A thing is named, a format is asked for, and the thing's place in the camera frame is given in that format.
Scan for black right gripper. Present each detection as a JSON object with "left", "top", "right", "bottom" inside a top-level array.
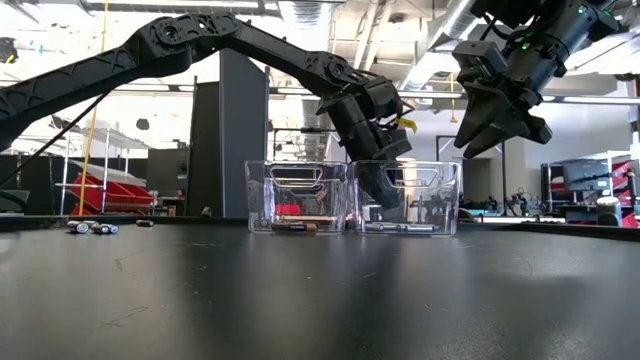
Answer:
[{"left": 453, "top": 7, "right": 619, "bottom": 160}]

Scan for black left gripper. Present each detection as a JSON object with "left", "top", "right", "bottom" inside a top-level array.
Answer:
[{"left": 319, "top": 77, "right": 414, "bottom": 211}]

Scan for clear plastic bin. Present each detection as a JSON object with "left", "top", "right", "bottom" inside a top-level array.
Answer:
[
  {"left": 243, "top": 159, "right": 353, "bottom": 236},
  {"left": 349, "top": 159, "right": 462, "bottom": 238}
]

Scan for yellow hanging pendant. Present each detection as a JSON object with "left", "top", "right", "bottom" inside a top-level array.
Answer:
[{"left": 448, "top": 82, "right": 459, "bottom": 125}]

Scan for long ceiling light bar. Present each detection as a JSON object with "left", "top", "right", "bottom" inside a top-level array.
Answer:
[{"left": 269, "top": 87, "right": 640, "bottom": 106}]

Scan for dark computer monitor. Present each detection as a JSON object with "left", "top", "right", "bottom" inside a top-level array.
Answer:
[{"left": 561, "top": 158, "right": 612, "bottom": 194}]

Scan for red shelving rack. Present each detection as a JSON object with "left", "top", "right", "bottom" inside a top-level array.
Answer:
[{"left": 610, "top": 158, "right": 640, "bottom": 229}]

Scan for white cylindrical container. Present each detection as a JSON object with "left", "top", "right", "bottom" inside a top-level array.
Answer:
[{"left": 596, "top": 195, "right": 622, "bottom": 227}]

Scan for dark partition panel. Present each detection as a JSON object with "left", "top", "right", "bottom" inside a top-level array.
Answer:
[{"left": 186, "top": 48, "right": 272, "bottom": 220}]

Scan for red storage bins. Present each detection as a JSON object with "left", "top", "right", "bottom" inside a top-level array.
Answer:
[{"left": 67, "top": 172, "right": 157, "bottom": 217}]

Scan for black ceiling device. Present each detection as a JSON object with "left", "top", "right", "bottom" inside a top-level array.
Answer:
[{"left": 0, "top": 37, "right": 20, "bottom": 65}]

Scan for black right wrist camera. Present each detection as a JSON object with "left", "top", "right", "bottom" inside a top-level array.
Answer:
[{"left": 452, "top": 39, "right": 509, "bottom": 84}]

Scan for large silver ventilation duct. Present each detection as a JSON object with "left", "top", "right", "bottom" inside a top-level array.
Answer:
[{"left": 397, "top": 0, "right": 481, "bottom": 94}]

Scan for metal wire shelf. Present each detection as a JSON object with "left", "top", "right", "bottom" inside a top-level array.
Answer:
[{"left": 53, "top": 127, "right": 151, "bottom": 217}]

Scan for yellow cable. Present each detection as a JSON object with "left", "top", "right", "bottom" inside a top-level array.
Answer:
[{"left": 77, "top": 0, "right": 110, "bottom": 217}]

